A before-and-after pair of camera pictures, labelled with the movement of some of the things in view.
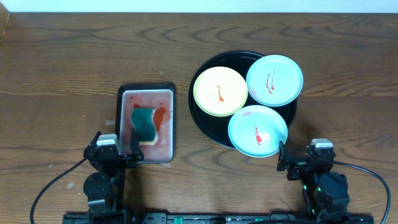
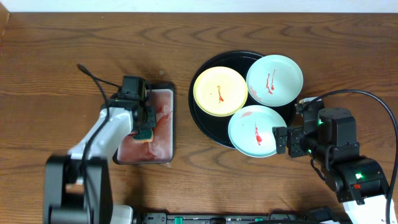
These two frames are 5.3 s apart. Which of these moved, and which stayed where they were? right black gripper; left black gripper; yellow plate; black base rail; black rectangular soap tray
Moved: right black gripper; left black gripper
Stayed: yellow plate; black rectangular soap tray; black base rail
